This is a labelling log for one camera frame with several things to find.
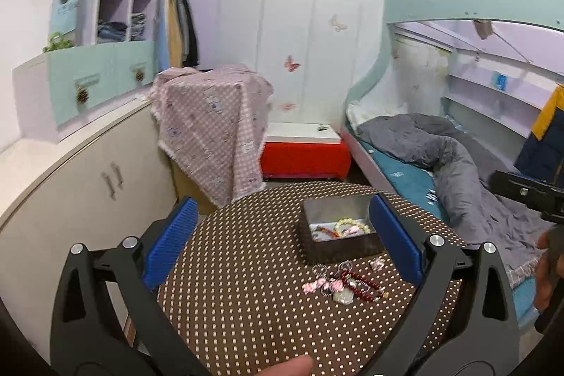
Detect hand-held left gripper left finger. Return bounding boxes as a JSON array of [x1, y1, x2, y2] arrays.
[[50, 197, 209, 376]]

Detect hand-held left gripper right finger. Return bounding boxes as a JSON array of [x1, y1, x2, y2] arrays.
[[360, 193, 521, 376]]

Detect dark red bead bracelet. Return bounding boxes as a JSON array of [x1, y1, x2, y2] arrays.
[[341, 269, 389, 302]]

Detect grey metal jewelry box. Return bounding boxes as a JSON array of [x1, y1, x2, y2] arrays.
[[299, 195, 385, 265]]

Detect pink charm bracelet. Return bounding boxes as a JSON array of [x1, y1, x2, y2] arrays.
[[302, 276, 347, 294]]

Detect person's right hand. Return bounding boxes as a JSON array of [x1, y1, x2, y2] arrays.
[[534, 229, 563, 314]]

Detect person's left hand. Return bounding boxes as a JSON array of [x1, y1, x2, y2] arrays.
[[259, 354, 316, 376]]

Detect teal bed sheet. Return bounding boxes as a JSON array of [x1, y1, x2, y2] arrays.
[[371, 148, 451, 223]]

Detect yellow and navy jacket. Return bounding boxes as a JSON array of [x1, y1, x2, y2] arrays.
[[513, 84, 564, 184]]

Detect grey duvet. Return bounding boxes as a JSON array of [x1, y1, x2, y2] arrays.
[[356, 113, 552, 272]]

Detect brown polka dot tablecloth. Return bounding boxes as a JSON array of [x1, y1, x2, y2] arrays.
[[156, 181, 470, 376]]

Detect white low cabinet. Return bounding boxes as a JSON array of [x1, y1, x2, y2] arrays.
[[0, 96, 178, 360]]

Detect pink checked cloth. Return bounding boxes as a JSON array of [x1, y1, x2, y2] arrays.
[[149, 64, 275, 208]]

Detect red storage bench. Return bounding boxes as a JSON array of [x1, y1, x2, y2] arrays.
[[259, 122, 351, 182]]

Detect teal drawer cabinet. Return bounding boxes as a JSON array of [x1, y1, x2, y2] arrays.
[[12, 39, 160, 144]]

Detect hanging clothes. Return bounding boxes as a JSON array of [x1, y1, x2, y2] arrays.
[[156, 0, 200, 71]]

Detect folded jeans stack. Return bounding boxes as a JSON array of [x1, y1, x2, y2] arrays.
[[96, 12, 149, 43]]

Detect green plastic ornament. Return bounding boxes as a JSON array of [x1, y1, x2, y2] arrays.
[[42, 31, 74, 53]]

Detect light blue storage box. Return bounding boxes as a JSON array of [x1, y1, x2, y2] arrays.
[[50, 0, 85, 45]]

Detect white wardrobe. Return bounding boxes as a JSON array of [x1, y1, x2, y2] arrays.
[[219, 0, 389, 127]]

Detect yellow bead bracelet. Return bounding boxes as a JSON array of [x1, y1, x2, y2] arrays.
[[333, 218, 373, 239]]

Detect red string bracelet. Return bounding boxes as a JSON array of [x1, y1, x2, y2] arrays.
[[310, 223, 336, 243]]

